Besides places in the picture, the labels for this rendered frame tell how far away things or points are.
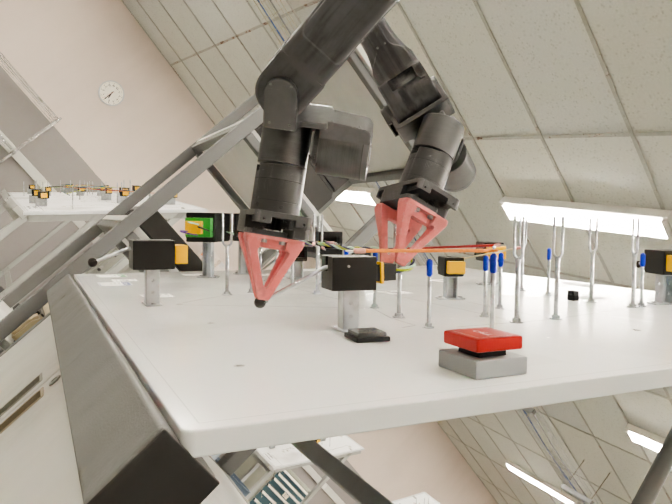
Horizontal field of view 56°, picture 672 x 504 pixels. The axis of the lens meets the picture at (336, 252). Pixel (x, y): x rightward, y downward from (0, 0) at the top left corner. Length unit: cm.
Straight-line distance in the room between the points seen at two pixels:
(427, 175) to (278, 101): 23
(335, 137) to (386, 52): 24
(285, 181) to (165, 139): 770
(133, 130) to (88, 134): 53
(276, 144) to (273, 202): 6
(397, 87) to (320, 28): 28
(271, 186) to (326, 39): 17
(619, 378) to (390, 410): 23
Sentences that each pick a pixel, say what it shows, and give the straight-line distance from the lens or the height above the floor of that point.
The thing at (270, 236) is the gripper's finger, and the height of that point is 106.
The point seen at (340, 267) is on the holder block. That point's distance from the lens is 74.
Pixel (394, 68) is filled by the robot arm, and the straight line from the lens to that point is 90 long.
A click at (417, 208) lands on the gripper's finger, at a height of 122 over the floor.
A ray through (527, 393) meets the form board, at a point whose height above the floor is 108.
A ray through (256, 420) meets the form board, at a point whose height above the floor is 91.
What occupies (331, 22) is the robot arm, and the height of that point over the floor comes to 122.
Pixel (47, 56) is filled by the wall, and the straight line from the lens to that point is 824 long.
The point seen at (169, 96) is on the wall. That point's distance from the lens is 845.
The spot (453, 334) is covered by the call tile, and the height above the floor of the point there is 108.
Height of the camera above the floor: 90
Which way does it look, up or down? 17 degrees up
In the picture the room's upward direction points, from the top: 46 degrees clockwise
